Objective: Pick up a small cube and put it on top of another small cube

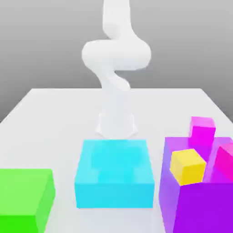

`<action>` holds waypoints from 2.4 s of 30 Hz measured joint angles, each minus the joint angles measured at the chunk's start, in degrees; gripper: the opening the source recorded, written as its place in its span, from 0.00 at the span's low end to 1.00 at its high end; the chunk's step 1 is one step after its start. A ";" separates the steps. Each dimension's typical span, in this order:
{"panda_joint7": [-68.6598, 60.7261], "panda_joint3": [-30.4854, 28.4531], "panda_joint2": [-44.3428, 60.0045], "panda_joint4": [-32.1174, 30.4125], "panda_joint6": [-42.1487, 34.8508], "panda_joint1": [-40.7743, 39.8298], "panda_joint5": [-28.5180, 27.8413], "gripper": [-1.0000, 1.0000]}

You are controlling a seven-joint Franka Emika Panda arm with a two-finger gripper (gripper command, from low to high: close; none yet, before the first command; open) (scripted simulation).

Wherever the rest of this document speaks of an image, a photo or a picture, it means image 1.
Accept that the small magenta cube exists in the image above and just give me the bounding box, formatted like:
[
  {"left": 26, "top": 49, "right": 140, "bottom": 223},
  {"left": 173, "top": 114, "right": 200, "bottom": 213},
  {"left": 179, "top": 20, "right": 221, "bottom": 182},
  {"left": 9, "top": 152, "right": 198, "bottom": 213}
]
[{"left": 188, "top": 116, "right": 217, "bottom": 148}]

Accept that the small yellow cube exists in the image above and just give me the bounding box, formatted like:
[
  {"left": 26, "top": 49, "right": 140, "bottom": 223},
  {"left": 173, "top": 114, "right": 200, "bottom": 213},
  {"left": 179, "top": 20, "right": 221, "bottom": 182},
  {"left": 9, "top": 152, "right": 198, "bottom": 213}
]
[{"left": 169, "top": 148, "right": 207, "bottom": 187}]

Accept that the small pink cube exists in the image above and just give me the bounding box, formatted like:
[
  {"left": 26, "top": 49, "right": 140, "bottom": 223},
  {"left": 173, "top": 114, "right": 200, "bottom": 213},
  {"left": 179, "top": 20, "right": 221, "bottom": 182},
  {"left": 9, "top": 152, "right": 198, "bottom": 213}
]
[{"left": 214, "top": 142, "right": 233, "bottom": 181}]

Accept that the large cyan box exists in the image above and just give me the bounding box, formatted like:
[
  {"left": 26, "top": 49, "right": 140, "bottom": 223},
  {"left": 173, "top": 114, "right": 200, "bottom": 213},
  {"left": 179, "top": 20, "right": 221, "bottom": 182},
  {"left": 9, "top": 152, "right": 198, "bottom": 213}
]
[{"left": 74, "top": 139, "right": 155, "bottom": 209}]

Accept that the large green box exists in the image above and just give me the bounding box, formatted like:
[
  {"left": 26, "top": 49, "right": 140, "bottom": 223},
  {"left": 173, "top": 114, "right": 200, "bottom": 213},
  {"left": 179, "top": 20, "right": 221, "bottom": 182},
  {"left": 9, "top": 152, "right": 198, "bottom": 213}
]
[{"left": 0, "top": 168, "right": 56, "bottom": 233}]

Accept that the large purple box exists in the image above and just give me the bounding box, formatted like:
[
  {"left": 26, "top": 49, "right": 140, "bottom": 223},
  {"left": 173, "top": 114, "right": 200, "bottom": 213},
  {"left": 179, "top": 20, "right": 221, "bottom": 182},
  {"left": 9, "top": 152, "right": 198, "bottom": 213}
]
[{"left": 158, "top": 136, "right": 233, "bottom": 233}]

